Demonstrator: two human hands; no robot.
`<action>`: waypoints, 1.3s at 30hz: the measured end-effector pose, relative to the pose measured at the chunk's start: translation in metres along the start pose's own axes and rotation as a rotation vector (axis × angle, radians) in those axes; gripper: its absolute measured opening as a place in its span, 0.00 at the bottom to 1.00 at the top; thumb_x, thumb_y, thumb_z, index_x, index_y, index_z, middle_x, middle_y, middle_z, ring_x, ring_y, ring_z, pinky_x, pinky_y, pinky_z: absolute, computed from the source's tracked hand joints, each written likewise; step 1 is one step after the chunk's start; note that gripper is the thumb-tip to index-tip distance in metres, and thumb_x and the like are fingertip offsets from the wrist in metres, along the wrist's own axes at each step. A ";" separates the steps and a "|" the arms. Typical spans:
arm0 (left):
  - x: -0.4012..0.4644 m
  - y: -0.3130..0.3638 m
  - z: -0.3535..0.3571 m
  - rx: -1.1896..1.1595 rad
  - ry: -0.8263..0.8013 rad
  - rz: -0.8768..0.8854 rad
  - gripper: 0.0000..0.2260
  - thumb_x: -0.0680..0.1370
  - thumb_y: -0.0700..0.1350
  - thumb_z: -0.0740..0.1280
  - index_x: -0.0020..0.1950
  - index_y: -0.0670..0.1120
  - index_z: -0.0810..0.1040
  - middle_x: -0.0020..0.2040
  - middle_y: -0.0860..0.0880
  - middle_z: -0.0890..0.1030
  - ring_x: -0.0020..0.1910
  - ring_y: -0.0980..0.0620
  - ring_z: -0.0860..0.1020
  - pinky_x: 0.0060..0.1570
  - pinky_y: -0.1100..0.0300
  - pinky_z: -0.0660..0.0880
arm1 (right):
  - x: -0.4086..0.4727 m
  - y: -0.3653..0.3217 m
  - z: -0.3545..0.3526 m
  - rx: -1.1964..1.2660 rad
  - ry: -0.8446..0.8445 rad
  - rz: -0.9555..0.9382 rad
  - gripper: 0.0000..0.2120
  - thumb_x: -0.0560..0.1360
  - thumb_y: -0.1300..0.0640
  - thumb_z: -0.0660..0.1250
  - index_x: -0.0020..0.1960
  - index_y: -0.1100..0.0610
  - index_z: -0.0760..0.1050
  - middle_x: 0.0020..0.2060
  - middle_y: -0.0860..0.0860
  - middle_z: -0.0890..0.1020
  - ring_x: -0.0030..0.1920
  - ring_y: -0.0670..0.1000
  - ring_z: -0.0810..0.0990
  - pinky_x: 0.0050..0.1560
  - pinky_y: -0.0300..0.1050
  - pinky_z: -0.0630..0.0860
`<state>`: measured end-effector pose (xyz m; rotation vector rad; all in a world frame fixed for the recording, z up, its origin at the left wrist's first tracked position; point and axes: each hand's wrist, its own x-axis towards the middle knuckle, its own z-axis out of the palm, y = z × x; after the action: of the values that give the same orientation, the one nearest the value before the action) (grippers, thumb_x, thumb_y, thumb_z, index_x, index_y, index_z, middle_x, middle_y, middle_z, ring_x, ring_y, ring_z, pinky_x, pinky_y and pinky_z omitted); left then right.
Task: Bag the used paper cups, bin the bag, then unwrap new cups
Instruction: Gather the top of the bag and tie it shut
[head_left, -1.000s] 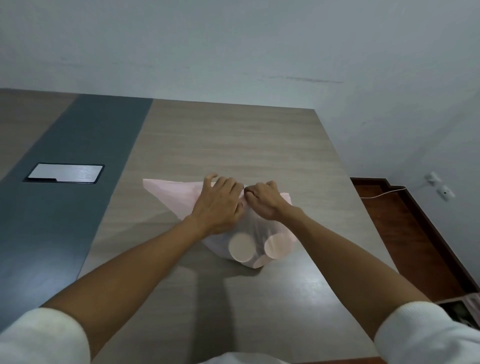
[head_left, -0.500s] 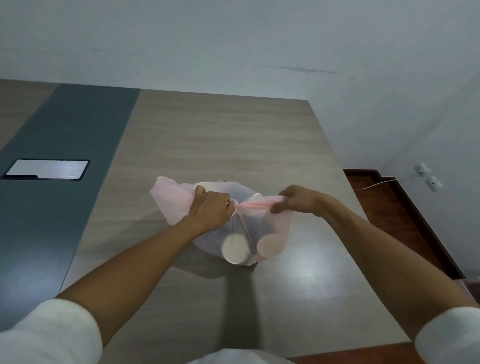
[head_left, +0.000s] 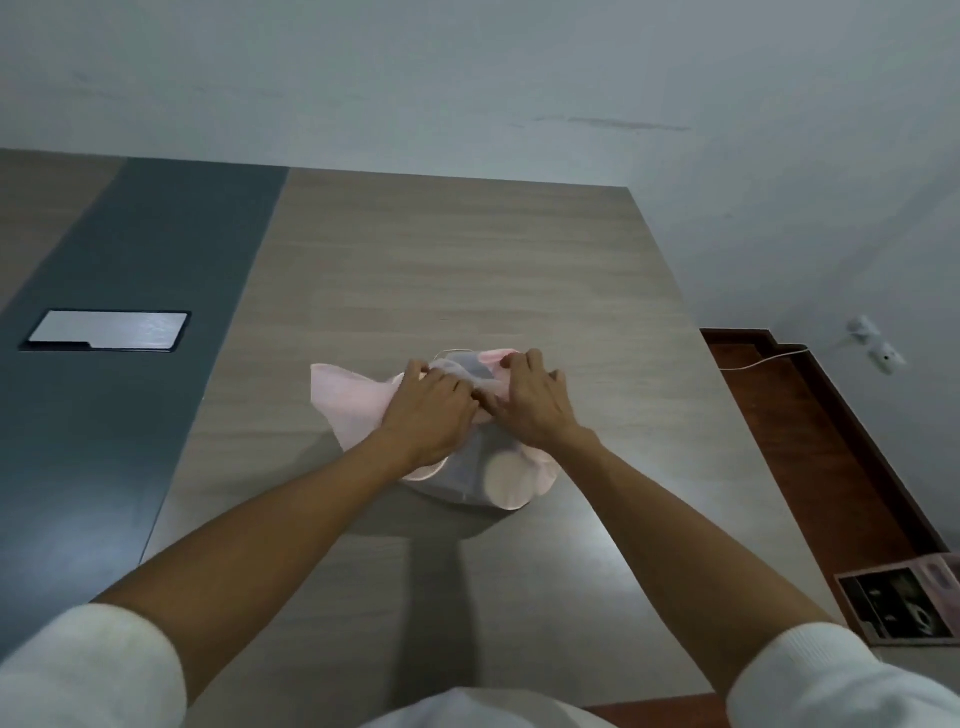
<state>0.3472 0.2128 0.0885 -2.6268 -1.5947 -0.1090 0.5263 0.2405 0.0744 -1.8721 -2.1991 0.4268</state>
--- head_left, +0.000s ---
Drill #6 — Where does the pink and white cloth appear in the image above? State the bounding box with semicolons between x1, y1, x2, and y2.
309;346;562;513

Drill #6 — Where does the person's left forearm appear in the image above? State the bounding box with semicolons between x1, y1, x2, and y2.
88;433;445;710

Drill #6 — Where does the printed cardboard box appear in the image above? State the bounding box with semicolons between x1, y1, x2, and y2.
834;553;960;647

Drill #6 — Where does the silver table cable hatch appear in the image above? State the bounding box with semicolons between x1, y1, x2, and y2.
18;309;193;354

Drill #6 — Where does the white sweater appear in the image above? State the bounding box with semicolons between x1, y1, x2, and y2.
0;603;960;728

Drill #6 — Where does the person's left hand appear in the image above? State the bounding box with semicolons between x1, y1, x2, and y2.
377;358;482;471

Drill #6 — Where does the white cable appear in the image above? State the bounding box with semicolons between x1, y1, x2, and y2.
717;343;813;374

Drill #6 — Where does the person's right hand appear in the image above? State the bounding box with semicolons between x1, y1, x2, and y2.
480;347;595;453

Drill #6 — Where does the person's right forearm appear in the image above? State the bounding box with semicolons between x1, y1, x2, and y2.
558;429;841;702

